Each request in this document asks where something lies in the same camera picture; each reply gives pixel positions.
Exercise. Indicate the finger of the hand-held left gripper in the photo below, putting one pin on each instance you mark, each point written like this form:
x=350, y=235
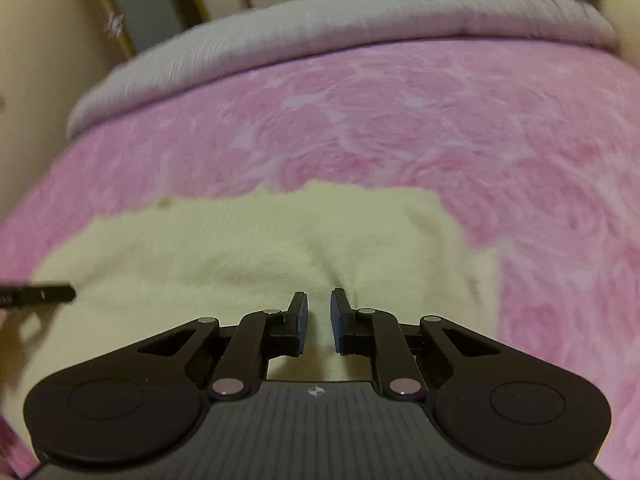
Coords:
x=35, y=295

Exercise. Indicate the grey door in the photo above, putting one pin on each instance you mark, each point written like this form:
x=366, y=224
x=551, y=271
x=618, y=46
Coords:
x=150, y=0

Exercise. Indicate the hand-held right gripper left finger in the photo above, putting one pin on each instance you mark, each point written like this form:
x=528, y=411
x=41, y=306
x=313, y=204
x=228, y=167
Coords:
x=300, y=325

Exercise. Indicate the cream striped sweater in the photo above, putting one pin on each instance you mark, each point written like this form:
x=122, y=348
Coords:
x=200, y=250

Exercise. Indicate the grey striped quilt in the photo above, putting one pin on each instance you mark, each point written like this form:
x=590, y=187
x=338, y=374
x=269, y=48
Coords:
x=350, y=15

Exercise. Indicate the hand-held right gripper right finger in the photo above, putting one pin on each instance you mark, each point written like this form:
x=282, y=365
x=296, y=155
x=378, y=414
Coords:
x=337, y=322

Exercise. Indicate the cream headboard cushion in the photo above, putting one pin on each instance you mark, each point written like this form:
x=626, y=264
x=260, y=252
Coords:
x=622, y=15

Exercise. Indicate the pink floral blanket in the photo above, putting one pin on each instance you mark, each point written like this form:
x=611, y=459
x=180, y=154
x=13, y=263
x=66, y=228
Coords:
x=450, y=135

